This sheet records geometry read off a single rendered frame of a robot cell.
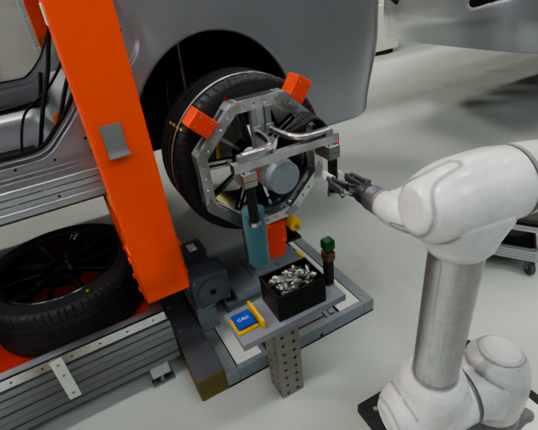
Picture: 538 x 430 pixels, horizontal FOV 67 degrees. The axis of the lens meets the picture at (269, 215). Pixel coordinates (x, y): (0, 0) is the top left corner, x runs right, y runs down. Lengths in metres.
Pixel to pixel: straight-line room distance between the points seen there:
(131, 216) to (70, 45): 0.51
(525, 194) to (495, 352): 0.53
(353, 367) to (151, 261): 0.99
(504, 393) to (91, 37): 1.34
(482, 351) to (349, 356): 0.88
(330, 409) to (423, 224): 1.23
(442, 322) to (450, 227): 0.26
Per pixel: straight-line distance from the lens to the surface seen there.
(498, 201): 0.71
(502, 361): 1.17
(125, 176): 1.30
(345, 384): 1.86
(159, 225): 1.40
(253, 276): 2.01
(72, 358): 1.75
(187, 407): 1.89
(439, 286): 0.83
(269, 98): 1.54
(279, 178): 1.48
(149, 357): 1.84
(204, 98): 1.54
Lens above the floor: 1.52
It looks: 32 degrees down
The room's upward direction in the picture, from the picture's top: 7 degrees counter-clockwise
